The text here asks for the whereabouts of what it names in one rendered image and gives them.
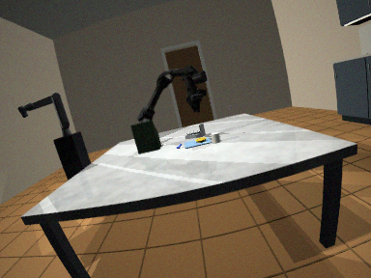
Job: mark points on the yellow round plate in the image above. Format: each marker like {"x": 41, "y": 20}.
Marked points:
{"x": 199, "y": 140}

